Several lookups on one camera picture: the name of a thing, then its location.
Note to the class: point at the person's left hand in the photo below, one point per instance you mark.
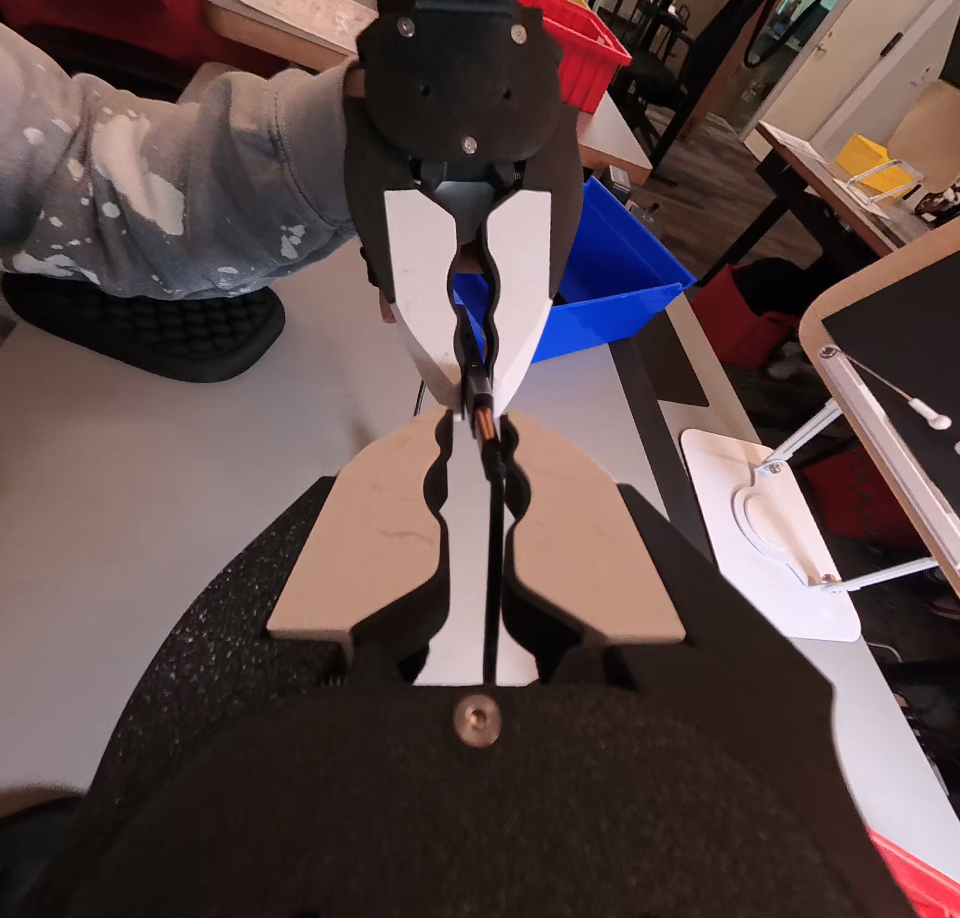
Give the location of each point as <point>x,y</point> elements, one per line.
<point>356,82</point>

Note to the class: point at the person's left forearm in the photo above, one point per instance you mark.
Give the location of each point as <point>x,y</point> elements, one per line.
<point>187,168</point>

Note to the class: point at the red bag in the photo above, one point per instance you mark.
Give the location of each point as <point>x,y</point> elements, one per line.
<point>742,325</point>

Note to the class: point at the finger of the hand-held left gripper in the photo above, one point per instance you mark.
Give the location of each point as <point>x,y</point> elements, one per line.
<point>420,280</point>
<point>525,273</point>

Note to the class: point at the small red ribbed bin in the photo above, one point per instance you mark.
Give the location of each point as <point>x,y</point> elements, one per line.
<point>585,63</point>

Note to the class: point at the white folding board stand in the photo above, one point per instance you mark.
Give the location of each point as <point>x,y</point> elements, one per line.
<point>750,588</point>

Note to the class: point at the yellow box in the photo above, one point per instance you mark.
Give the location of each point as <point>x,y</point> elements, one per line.
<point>862,157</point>

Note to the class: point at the red plastic bin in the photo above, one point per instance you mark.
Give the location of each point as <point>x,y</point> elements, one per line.
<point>930,888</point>

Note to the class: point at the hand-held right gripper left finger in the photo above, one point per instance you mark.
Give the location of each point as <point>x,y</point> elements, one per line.
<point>360,558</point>

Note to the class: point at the blue plastic bin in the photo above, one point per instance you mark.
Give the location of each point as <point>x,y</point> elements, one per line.
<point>622,288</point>

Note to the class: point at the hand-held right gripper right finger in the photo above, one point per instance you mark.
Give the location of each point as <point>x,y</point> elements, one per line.
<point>592,558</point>

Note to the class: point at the black wrist rest pad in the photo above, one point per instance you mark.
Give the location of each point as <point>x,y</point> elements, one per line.
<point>187,340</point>

